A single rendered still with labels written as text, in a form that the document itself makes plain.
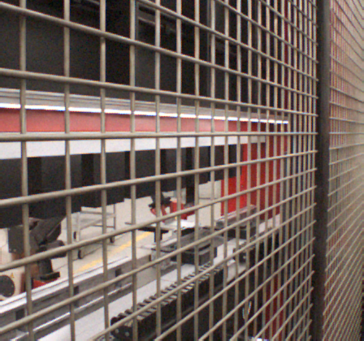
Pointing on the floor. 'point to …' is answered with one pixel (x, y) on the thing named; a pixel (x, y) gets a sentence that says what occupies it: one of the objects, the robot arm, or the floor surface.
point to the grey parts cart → (80, 221)
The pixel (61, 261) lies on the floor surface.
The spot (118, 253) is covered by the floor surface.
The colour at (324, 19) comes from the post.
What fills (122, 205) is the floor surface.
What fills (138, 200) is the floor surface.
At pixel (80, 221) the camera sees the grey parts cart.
